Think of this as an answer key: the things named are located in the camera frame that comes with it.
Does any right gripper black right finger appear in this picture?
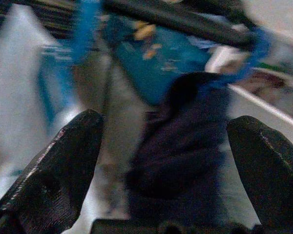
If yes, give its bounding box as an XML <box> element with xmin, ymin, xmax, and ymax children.
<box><xmin>227</xmin><ymin>115</ymin><xmax>293</xmax><ymax>234</ymax></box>

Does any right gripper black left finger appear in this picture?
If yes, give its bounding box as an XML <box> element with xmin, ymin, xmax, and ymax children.
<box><xmin>0</xmin><ymin>109</ymin><xmax>105</xmax><ymax>234</ymax></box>

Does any blue plastic clothes hanger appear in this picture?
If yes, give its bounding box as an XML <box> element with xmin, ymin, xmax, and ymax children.
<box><xmin>69</xmin><ymin>0</ymin><xmax>272</xmax><ymax>91</ymax></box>

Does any dark navy garment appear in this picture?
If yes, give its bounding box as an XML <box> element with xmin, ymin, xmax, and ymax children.
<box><xmin>124</xmin><ymin>72</ymin><xmax>232</xmax><ymax>221</ymax></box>

